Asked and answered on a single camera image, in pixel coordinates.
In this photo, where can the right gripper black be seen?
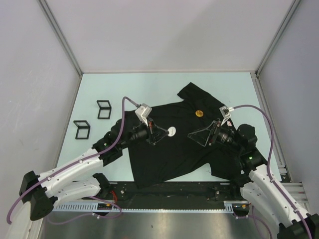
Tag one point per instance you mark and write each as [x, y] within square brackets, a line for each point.
[200, 137]

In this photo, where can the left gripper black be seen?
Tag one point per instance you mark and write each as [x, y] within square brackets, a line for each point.
[154, 132]

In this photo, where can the white round brooch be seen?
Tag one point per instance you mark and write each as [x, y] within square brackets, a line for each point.
[171, 131]

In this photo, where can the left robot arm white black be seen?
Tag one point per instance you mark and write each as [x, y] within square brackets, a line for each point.
[47, 190]

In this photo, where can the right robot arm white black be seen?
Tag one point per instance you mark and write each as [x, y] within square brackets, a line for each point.
[258, 185]

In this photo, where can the black t-shirt garment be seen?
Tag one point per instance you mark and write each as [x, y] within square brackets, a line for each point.
[179, 155]

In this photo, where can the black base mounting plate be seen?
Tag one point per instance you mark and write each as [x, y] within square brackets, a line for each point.
[217, 191]

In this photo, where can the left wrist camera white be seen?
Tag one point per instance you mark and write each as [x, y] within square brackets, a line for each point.
[142, 112]

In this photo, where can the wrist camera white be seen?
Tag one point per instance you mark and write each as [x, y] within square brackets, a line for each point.
[142, 112]
[226, 113]

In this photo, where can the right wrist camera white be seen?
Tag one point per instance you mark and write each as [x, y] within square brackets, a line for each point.
[226, 113]

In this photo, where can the black frame box far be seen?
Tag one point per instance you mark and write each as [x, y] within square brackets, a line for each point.
[105, 109]

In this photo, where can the black frame box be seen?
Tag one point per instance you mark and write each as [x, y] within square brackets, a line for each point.
[83, 129]
[105, 109]

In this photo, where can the white slotted cable duct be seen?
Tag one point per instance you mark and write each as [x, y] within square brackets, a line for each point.
[94, 206]

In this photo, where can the black frame box near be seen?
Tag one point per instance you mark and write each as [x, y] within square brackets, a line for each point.
[83, 129]

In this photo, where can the aluminium post right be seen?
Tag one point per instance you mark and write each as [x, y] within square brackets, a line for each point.
[279, 34]

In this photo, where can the aluminium post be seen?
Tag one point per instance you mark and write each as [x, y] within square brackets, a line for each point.
[49, 15]
[279, 34]

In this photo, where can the aluminium post left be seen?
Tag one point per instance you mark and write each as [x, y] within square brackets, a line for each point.
[49, 15]

